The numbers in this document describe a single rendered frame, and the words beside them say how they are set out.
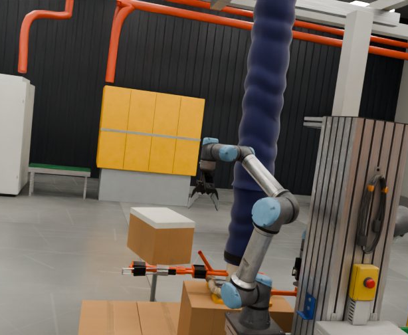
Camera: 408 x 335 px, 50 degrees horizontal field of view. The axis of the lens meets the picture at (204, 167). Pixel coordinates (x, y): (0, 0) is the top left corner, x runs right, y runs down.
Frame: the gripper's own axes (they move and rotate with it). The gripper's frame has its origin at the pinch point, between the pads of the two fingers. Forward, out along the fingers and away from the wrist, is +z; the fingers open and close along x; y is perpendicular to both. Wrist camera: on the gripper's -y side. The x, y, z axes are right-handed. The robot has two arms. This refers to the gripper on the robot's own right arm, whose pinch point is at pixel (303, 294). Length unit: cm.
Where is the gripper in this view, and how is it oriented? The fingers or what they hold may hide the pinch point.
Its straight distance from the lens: 255.7
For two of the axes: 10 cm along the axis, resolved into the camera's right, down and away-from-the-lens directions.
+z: -1.4, 9.8, 1.0
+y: -9.8, -1.2, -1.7
